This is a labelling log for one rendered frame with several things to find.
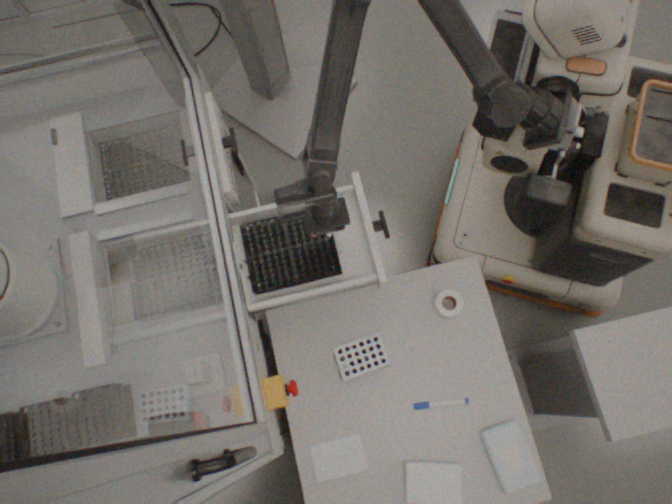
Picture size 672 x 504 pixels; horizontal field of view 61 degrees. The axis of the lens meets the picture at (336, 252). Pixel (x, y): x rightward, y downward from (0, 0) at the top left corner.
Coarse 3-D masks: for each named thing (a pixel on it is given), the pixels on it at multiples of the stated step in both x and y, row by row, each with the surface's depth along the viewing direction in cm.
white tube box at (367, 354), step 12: (372, 336) 145; (336, 348) 144; (348, 348) 148; (360, 348) 144; (372, 348) 147; (384, 348) 144; (348, 360) 144; (360, 360) 147; (372, 360) 143; (384, 360) 147; (348, 372) 146; (360, 372) 143
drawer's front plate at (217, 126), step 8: (208, 96) 150; (208, 104) 149; (216, 104) 155; (208, 112) 149; (216, 112) 151; (216, 120) 148; (216, 128) 147; (216, 136) 147; (224, 136) 156; (216, 144) 146; (216, 152) 146; (224, 152) 148; (224, 160) 145; (224, 168) 144; (224, 176) 144; (224, 184) 143; (232, 184) 149; (224, 192) 143; (232, 192) 145; (232, 200) 148
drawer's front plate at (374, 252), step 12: (360, 180) 142; (360, 192) 141; (360, 204) 140; (360, 216) 147; (372, 228) 138; (372, 240) 138; (372, 252) 137; (372, 264) 146; (384, 276) 135; (384, 288) 143
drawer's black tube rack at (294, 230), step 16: (272, 224) 146; (288, 224) 143; (256, 240) 142; (272, 240) 142; (288, 240) 142; (304, 240) 141; (320, 240) 141; (256, 256) 141; (272, 256) 144; (288, 256) 144; (304, 256) 140; (320, 256) 143; (256, 272) 140; (272, 272) 140; (288, 272) 140; (304, 272) 139; (320, 272) 139; (256, 288) 142; (272, 288) 142
